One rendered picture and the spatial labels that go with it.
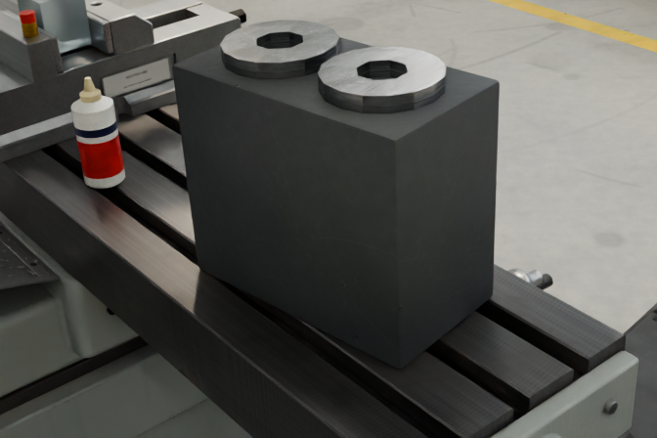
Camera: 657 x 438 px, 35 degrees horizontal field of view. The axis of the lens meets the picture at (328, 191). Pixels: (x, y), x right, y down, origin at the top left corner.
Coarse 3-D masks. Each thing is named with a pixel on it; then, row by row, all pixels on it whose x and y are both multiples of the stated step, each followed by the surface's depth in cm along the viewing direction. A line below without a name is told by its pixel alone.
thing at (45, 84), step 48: (192, 0) 129; (0, 48) 114; (48, 48) 109; (96, 48) 116; (144, 48) 116; (192, 48) 120; (0, 96) 107; (48, 96) 111; (144, 96) 118; (0, 144) 109; (48, 144) 111
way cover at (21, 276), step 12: (0, 228) 112; (0, 240) 109; (12, 240) 109; (0, 252) 106; (12, 252) 107; (24, 252) 107; (0, 264) 104; (12, 264) 104; (24, 264) 104; (36, 264) 104; (0, 276) 101; (12, 276) 102; (24, 276) 102; (36, 276) 102; (48, 276) 103; (0, 288) 99
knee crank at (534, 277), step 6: (510, 270) 157; (516, 270) 156; (522, 270) 157; (534, 270) 159; (522, 276) 156; (528, 276) 156; (534, 276) 158; (540, 276) 159; (546, 276) 161; (528, 282) 155; (534, 282) 158; (540, 282) 159; (546, 282) 160; (552, 282) 161
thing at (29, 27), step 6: (24, 12) 108; (30, 12) 108; (24, 18) 108; (30, 18) 108; (24, 24) 108; (30, 24) 108; (36, 24) 109; (24, 30) 109; (30, 30) 109; (36, 30) 109; (24, 36) 109; (30, 36) 109
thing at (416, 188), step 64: (192, 64) 80; (256, 64) 76; (320, 64) 77; (384, 64) 75; (192, 128) 81; (256, 128) 76; (320, 128) 71; (384, 128) 68; (448, 128) 71; (192, 192) 85; (256, 192) 79; (320, 192) 74; (384, 192) 69; (448, 192) 73; (256, 256) 82; (320, 256) 77; (384, 256) 72; (448, 256) 76; (320, 320) 80; (384, 320) 75; (448, 320) 79
